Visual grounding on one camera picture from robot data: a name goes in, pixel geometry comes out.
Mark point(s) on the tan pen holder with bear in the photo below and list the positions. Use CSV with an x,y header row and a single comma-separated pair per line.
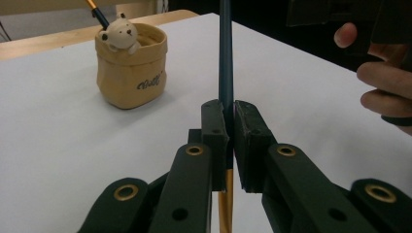
x,y
129,74

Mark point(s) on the dark blue pen gold end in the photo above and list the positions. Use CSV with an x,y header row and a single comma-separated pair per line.
x,y
98,14
225,64

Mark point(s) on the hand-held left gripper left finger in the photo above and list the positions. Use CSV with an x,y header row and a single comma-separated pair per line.
x,y
191,181

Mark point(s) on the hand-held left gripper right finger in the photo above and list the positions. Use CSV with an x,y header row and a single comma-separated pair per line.
x,y
278,181

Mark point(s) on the light wooden furniture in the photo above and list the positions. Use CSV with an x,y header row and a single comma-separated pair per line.
x,y
39,5

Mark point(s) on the white table sheet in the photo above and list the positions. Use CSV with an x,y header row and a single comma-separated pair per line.
x,y
48,145

